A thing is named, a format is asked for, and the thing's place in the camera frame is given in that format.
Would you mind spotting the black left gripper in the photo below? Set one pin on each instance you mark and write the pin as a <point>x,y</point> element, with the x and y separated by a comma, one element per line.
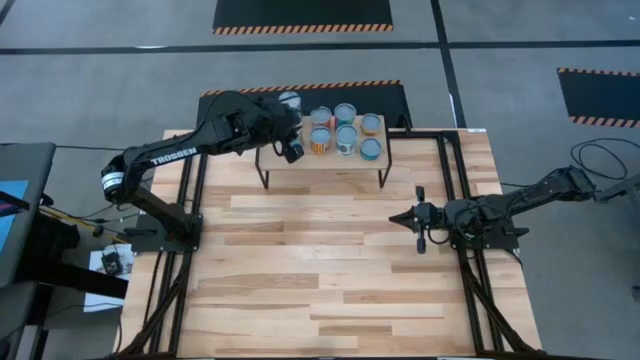
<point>279,132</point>

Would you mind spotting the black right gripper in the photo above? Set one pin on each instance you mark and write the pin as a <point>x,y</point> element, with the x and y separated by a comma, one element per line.
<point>421,220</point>

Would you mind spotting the orange circles can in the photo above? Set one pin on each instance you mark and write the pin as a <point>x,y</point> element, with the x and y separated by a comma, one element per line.
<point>320,116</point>

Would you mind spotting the spicy black beans can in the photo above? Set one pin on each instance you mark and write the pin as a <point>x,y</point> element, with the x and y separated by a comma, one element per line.
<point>320,136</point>

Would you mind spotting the green pink can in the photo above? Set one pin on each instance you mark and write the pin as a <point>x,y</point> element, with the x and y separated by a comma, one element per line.
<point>345,113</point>

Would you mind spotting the white good start can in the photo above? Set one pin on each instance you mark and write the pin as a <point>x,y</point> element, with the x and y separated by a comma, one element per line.
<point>346,136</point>

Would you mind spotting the teal tuna fish can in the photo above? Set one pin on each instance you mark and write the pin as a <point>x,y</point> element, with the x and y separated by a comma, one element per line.
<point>370,148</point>

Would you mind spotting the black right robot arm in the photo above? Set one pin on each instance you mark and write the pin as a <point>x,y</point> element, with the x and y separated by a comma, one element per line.
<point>530,200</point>

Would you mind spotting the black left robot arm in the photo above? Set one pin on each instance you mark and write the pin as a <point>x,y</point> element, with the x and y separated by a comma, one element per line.
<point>170,155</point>

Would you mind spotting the wooden shelf with black legs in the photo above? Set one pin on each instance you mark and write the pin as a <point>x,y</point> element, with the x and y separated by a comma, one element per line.
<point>340,162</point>

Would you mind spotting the small black device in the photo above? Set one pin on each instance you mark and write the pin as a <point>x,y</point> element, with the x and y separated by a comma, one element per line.
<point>112,262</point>

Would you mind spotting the grey side table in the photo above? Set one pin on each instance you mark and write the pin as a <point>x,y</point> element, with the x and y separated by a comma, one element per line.
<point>35,165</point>

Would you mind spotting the white paper sheet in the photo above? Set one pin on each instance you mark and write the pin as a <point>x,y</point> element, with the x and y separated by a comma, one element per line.
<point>100,300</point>

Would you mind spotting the blue screen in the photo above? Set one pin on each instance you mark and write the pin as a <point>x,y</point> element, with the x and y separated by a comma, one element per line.
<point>10,200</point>

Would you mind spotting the black aluminium table frame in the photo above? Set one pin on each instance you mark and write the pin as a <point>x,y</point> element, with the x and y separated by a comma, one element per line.
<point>425,133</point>

